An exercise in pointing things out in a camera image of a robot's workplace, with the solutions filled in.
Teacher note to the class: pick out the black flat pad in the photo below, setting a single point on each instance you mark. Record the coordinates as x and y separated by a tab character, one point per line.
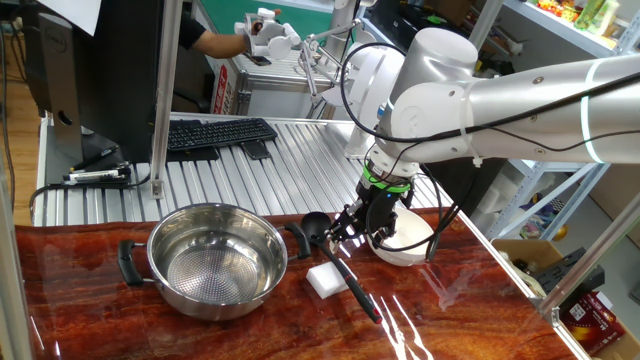
192	155

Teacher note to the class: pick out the red brown woodgrain mat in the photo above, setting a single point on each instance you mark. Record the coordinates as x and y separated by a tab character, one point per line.
150	335

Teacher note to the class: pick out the black pen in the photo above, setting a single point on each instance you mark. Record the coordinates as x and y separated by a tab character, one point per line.
95	159

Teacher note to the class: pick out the white haptic teleoperation device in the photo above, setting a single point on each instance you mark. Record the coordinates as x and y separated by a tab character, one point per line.
372	75

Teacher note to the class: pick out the white sponge block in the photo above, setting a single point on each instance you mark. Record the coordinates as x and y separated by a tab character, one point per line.
325	282

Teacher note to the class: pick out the tan cardboard box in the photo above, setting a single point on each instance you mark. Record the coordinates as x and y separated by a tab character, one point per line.
627	350

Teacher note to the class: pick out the black computer keyboard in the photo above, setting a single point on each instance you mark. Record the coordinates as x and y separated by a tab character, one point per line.
220	134

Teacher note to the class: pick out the open cardboard box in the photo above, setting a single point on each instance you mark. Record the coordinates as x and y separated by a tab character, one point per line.
525	250

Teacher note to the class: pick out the green partition board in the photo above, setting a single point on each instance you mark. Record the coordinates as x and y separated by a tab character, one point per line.
225	15

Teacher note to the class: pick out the black ladle red tip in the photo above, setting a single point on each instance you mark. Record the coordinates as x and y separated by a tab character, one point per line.
357	292

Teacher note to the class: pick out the colourful toy fruits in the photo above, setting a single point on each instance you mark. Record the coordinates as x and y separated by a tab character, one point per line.
555	6

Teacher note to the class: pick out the colourful cloth bag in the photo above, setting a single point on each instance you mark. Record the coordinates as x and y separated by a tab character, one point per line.
540	220

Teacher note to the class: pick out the black equipment case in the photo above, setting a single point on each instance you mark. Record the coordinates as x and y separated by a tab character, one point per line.
395	15

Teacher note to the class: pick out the white paper sheet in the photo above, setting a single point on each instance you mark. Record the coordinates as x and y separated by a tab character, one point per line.
75	12

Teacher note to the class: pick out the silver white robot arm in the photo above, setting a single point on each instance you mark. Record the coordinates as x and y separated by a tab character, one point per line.
435	115

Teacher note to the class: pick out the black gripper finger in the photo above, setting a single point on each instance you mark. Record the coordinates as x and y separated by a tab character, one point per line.
347	225
384	235

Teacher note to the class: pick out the silver aluminium case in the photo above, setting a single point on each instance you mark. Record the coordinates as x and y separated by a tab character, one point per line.
275	102

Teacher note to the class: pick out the white ceramic bowl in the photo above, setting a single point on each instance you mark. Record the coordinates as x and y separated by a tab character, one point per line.
410	250

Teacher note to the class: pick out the black cabinet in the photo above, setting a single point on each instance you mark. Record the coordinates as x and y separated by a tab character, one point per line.
465	185

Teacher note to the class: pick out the green plastic bottle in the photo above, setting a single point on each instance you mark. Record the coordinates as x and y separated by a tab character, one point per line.
589	12

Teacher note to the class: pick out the white foam packaging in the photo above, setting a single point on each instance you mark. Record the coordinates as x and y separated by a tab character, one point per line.
492	202

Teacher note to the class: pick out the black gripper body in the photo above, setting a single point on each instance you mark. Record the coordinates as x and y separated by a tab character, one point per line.
380	210

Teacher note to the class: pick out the person black t-shirt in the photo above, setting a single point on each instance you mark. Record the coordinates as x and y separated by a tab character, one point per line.
190	32

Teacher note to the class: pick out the white marker pen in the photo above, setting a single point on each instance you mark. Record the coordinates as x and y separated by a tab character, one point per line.
95	175

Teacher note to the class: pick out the person hand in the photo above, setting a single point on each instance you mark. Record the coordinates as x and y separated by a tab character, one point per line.
258	27

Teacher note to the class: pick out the grey metal column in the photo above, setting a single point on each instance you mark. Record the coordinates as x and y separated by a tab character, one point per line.
342	20

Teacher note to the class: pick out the black computer monitor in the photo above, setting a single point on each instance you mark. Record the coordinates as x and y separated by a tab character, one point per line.
120	75

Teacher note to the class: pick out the black smartphone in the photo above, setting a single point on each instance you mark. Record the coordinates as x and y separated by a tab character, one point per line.
257	60
256	150

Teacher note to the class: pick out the white metal shelf rack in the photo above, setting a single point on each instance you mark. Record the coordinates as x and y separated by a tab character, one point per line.
550	22

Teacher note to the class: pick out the pale green bottle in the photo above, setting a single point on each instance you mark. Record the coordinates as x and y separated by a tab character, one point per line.
607	17

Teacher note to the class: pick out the aluminium frame post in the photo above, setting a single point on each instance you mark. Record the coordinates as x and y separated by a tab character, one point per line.
485	25
167	75
12	300
590	259

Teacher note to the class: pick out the red printed box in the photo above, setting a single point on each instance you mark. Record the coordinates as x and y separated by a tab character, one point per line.
592	322

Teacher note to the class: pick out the aluminium frame rail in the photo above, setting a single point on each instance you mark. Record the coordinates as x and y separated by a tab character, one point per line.
572	342

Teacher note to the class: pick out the black plastic part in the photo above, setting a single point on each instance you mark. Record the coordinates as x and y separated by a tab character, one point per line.
570	272

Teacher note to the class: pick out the person bare forearm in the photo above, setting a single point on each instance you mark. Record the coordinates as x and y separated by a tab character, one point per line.
220	46

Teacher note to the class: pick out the silver monitor stand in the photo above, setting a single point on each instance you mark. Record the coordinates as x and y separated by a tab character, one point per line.
60	90

